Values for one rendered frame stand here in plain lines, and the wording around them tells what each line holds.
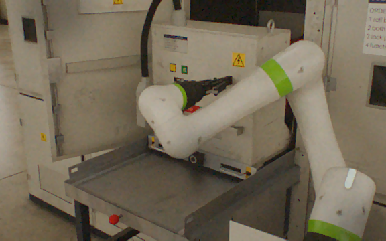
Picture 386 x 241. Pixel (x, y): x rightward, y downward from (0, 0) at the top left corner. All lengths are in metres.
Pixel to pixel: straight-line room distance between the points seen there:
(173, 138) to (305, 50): 0.45
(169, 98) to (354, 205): 0.57
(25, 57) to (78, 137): 1.17
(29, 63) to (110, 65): 1.15
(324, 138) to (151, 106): 0.52
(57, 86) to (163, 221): 0.76
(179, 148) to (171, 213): 0.32
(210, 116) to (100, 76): 0.81
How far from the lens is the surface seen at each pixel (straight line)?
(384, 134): 1.75
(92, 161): 1.85
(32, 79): 3.12
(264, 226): 1.86
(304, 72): 1.38
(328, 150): 1.45
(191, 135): 1.33
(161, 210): 1.60
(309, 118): 1.49
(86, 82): 2.02
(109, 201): 1.67
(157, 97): 1.35
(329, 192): 1.24
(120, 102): 2.11
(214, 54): 1.71
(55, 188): 3.27
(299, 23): 2.51
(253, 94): 1.35
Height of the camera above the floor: 1.63
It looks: 19 degrees down
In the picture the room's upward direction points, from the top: straight up
